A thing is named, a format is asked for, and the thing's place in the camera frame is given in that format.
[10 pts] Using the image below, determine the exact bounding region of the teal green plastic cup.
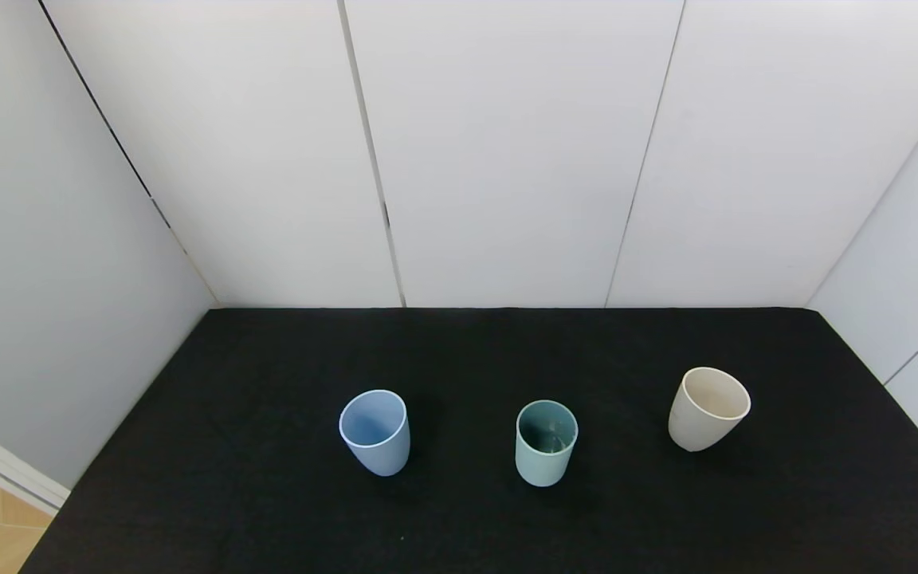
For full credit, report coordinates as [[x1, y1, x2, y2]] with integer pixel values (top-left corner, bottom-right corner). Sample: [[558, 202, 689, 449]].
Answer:
[[515, 399, 579, 487]]

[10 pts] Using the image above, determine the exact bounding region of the beige plastic cup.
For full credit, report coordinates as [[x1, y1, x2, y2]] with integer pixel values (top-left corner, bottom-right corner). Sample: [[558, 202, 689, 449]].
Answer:
[[668, 367, 751, 453]]

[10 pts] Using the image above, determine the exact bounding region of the white floor rail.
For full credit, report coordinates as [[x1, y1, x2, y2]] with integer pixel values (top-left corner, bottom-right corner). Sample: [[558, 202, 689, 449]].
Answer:
[[0, 412, 71, 517]]

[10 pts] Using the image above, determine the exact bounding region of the black table cloth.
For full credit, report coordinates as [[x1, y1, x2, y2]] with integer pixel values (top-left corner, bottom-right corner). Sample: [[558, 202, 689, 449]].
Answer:
[[19, 307, 918, 574]]

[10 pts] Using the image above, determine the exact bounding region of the light blue plastic cup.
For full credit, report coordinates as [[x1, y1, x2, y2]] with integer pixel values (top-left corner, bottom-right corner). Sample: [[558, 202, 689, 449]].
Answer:
[[339, 389, 411, 478]]

